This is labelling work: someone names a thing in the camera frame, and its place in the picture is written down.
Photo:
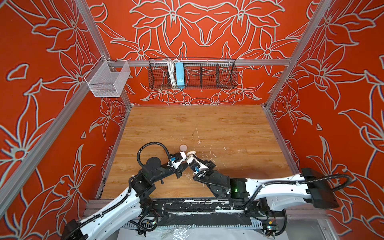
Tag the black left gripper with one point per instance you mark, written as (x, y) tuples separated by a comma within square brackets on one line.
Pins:
[(180, 171)]

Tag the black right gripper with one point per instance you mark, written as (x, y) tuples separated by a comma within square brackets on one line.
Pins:
[(212, 165)]

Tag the white earbud charging case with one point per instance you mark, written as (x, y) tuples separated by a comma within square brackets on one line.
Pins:
[(191, 153)]

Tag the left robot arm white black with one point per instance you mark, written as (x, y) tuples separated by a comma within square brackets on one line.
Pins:
[(130, 204)]

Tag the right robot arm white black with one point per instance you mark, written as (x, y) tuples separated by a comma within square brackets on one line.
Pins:
[(307, 187)]

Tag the small circuit board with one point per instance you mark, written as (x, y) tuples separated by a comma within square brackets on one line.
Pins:
[(269, 228)]

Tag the light blue box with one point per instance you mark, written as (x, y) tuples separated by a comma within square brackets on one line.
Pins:
[(180, 75)]

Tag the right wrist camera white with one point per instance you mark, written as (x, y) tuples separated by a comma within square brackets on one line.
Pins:
[(196, 166)]

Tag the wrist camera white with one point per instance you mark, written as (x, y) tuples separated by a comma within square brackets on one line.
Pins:
[(177, 159), (196, 166)]

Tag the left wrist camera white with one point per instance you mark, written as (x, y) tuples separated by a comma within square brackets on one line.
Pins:
[(177, 159)]

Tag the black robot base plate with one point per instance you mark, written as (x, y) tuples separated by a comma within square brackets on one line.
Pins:
[(209, 211)]

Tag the grey slotted cable duct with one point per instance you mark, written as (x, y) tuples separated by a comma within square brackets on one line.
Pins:
[(254, 225)]

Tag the black wire wall basket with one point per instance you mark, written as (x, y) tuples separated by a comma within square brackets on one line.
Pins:
[(200, 73)]

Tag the white wire mesh basket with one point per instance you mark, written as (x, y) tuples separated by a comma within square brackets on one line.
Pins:
[(107, 79)]

